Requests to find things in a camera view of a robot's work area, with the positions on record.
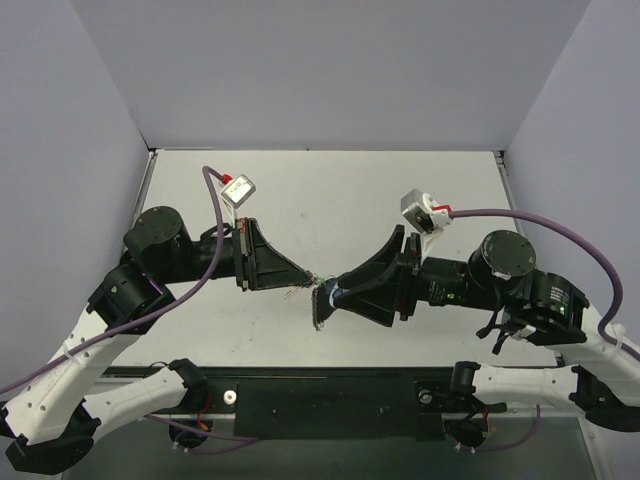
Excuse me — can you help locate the blue plastic key tag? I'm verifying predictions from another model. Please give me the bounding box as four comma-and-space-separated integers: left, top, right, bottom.
326, 283, 343, 308

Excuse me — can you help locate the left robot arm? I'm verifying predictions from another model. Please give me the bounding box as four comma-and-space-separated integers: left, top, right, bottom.
1, 206, 312, 475

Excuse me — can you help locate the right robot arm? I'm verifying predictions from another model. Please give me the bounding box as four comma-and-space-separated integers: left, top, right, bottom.
314, 228, 639, 433

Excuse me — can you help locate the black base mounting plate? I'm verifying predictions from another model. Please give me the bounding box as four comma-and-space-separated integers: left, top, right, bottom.
170, 367, 507, 440

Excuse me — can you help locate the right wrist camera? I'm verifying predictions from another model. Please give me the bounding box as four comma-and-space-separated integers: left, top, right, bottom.
400, 189, 452, 235

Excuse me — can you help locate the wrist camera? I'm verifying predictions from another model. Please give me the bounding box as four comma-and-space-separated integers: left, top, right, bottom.
220, 174, 256, 208
400, 189, 452, 235

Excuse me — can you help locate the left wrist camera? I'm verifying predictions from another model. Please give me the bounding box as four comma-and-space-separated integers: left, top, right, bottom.
220, 174, 256, 208

